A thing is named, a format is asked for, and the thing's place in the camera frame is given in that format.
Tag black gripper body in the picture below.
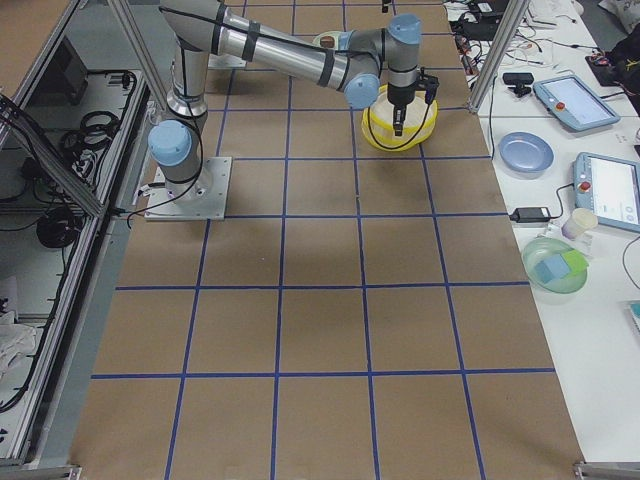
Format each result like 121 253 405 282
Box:
387 69 428 105

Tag yellow steamer basket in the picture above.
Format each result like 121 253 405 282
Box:
361 84 440 150

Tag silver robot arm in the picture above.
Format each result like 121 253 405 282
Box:
159 1 439 135

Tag light green plate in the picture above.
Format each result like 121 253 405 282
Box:
312 30 353 51

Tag black webcam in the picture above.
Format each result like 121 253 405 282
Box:
502 72 534 98

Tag dark red bun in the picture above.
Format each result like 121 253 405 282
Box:
320 36 335 49

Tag blue plate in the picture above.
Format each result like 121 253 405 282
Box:
498 132 554 178

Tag teach pendant far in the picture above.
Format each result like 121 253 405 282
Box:
532 75 620 132

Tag teach pendant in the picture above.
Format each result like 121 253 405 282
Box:
573 152 639 233
532 75 620 132

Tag black power adapter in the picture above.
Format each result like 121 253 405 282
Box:
509 207 552 224

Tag paper cup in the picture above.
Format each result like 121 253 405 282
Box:
561 208 598 240

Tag teach pendant near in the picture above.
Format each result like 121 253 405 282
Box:
573 152 639 233

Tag green bowl with sponges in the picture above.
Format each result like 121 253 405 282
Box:
522 237 589 294

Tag black braided cable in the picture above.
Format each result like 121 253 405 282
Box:
367 89 436 150

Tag aluminium frame post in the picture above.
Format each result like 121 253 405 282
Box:
467 0 530 113

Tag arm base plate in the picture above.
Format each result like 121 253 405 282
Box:
144 157 232 221

